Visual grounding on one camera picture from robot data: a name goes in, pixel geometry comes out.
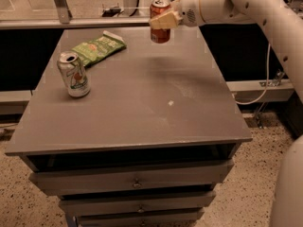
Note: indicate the red coke can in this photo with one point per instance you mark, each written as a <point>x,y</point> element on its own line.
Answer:
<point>159,34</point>

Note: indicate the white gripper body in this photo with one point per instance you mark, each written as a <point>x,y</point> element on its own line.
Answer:
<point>188,10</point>

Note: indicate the white green 7up can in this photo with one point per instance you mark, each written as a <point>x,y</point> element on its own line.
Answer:
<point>73,74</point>

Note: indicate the grey metal rail frame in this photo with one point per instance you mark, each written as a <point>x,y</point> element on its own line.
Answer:
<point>94,19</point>

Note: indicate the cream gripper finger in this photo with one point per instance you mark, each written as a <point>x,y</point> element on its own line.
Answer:
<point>166,20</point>

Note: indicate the top grey drawer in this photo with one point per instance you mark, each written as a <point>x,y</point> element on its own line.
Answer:
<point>74,182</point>

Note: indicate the middle grey drawer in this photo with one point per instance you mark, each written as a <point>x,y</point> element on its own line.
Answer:
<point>139,201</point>

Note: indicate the grey drawer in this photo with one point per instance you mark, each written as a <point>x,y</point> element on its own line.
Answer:
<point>74,182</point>
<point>139,201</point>
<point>147,218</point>

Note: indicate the grey drawer cabinet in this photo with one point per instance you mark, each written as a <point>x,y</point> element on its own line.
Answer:
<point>149,104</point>

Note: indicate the bottom grey drawer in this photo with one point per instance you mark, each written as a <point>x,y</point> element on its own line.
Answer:
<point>147,218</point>

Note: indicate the green chip bag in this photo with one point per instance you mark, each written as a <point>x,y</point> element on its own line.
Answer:
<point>98,49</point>

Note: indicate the small black device on floor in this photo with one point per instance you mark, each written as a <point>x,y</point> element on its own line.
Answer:
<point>111,12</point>

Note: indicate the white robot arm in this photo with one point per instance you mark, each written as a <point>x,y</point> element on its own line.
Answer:
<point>287,208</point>

